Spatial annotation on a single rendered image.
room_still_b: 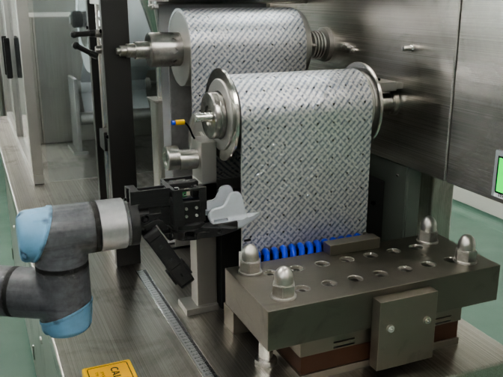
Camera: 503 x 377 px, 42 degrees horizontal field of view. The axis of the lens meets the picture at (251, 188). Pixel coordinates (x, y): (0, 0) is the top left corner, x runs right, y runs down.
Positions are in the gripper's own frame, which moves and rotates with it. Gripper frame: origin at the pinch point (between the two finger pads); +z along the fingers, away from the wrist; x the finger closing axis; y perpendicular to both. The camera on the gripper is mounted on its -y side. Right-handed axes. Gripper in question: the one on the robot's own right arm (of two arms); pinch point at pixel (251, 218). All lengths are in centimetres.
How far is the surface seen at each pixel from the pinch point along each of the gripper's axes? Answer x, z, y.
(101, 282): 26.9, -20.0, -19.1
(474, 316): 120, 164, -109
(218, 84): 5.9, -3.1, 20.9
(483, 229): 210, 251, -110
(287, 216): -0.3, 6.5, -0.6
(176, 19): 32.4, -1.5, 29.8
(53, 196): 89, -21, -19
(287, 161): -0.2, 6.2, 8.8
